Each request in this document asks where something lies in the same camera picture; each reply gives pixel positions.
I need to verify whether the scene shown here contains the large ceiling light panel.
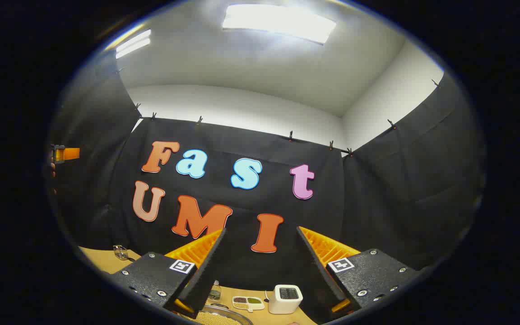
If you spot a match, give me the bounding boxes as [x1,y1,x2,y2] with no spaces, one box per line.
[223,5,336,45]

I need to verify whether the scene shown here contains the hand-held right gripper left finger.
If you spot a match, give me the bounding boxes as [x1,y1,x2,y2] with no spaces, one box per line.
[109,228,227,319]

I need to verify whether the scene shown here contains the white divided dish with beans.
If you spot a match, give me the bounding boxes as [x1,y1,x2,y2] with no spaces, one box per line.
[232,296,265,313]

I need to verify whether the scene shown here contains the row of black cloth clips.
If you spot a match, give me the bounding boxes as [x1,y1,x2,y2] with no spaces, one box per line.
[116,68,441,157]

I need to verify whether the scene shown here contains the steel pot with soybeans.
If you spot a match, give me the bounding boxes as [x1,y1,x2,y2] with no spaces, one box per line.
[183,305,254,325]

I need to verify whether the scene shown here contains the black backdrop cloth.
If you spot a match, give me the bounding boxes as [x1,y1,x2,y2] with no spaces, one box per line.
[48,50,486,292]

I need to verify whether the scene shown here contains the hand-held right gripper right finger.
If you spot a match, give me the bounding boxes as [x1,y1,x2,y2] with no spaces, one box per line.
[296,226,423,316]

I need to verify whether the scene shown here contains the small ceiling light panel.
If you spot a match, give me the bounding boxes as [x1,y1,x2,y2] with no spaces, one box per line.
[116,29,151,59]

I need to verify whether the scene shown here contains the white toaster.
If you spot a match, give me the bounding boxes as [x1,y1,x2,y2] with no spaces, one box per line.
[268,284,303,315]

